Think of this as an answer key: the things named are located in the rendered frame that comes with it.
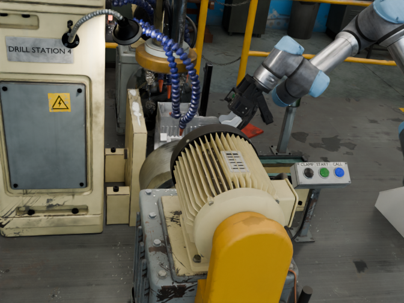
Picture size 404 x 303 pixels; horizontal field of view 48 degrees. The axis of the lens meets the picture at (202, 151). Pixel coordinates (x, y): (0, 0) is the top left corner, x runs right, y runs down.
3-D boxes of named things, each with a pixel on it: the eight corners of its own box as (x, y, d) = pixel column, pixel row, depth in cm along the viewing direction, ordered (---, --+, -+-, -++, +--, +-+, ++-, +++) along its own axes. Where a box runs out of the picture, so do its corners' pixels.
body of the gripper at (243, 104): (222, 100, 143) (246, 70, 139) (242, 113, 147) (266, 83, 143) (228, 111, 137) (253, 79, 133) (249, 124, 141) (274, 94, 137)
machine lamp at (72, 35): (59, 64, 100) (56, 6, 94) (62, 47, 109) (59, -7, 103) (142, 68, 104) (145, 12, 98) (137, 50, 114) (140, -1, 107)
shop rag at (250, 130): (243, 141, 203) (243, 139, 202) (223, 130, 210) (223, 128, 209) (264, 132, 213) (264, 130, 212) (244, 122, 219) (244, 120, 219)
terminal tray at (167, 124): (159, 137, 143) (160, 116, 139) (156, 121, 152) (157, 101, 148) (196, 137, 145) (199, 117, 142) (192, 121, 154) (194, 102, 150)
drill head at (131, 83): (129, 150, 164) (131, 86, 151) (122, 100, 198) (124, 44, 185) (197, 150, 169) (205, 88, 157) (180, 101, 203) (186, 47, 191)
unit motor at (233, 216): (177, 395, 86) (204, 223, 65) (157, 267, 113) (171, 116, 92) (302, 380, 92) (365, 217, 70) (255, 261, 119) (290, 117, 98)
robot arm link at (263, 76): (275, 73, 142) (284, 83, 135) (266, 84, 144) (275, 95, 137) (258, 60, 139) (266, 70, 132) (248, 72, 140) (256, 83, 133)
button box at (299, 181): (292, 189, 139) (299, 184, 134) (289, 167, 142) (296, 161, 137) (343, 188, 143) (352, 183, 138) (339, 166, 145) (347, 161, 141)
